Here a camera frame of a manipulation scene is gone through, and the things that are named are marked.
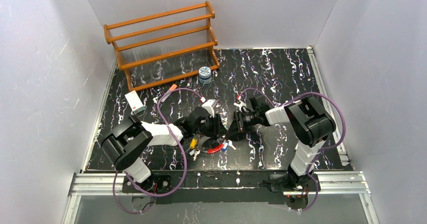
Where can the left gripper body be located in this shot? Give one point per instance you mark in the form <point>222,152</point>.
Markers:
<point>218,129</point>

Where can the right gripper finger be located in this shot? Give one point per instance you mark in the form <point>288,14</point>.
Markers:
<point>233,128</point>
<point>237,135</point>

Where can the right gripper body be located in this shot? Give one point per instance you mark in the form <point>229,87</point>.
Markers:
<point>237,122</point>

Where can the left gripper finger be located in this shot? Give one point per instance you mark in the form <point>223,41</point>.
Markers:
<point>214,138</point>
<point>224,122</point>

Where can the blue tagged key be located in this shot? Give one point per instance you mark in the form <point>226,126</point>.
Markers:
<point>228,144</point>

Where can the red handled keyring with keys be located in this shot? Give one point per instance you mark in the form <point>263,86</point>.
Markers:
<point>198,147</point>

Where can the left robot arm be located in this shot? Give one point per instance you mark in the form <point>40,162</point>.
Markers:
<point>125,143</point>

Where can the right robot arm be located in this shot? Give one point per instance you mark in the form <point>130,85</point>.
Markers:
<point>311,124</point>

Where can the orange capped marker pen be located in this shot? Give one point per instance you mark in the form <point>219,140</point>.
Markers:
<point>168,93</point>

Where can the small blue patterned tin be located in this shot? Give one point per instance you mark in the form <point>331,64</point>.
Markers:
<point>205,75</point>

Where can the white card box left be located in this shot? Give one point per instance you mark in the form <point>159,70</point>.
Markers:
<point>135,102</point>

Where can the orange wooden shelf rack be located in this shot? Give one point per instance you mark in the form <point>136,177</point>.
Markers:
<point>152,39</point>

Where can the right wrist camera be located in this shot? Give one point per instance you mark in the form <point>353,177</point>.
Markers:
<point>239,104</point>

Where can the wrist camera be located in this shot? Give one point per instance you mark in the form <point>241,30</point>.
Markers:
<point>209,105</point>
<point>239,104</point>

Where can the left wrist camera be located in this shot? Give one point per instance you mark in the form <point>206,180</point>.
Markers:
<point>209,105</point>

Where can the aluminium frame rail front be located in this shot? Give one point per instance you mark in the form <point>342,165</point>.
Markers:
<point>97,184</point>

